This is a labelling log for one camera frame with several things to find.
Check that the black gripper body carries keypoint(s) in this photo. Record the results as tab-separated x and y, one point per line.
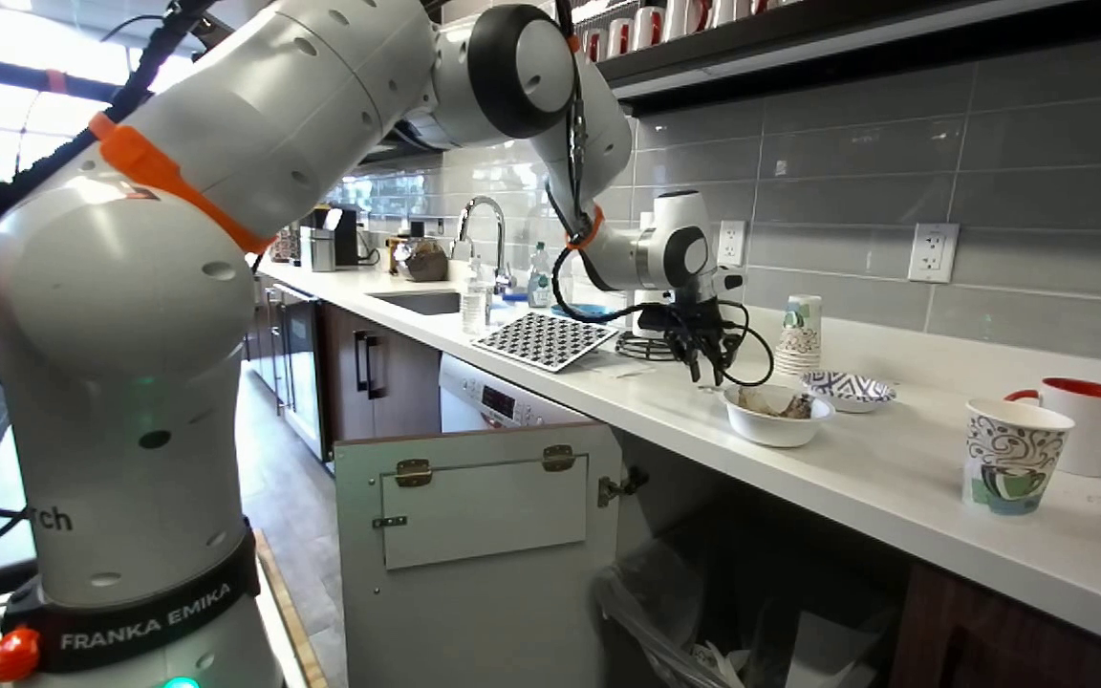
693	327

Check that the black paper towel holder base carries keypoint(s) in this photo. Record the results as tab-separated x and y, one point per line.
642	351

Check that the coffee maker appliance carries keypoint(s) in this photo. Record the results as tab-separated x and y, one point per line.
329	239

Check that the clear soap bottle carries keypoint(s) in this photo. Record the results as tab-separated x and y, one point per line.
474	301

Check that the dark wall shelf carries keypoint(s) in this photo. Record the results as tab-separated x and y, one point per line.
815	44

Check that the chrome sink faucet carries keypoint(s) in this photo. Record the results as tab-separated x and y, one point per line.
478	231

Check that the dark wooden cabinet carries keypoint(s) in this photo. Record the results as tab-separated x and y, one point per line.
376	379

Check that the grey trash bin with bag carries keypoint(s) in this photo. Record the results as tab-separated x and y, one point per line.
722	602

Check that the white bowl with food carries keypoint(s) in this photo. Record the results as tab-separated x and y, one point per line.
775	414

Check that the patterned small dish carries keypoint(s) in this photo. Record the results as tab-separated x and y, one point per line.
847	390

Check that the white light switch plate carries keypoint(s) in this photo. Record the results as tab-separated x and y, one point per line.
730	244

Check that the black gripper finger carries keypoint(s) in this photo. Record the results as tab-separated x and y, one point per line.
715	351
687	353

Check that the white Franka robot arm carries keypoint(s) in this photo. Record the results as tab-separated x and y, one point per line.
126	292

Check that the kitchen sink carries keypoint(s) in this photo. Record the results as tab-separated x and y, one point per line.
424	302

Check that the checkered drying mat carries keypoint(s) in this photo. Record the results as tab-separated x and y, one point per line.
543	343

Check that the white mug red interior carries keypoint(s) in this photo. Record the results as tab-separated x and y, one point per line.
1074	400

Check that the white open cabinet door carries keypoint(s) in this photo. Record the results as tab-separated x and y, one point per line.
468	561

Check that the white wall outlet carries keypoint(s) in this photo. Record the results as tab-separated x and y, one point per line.
931	254

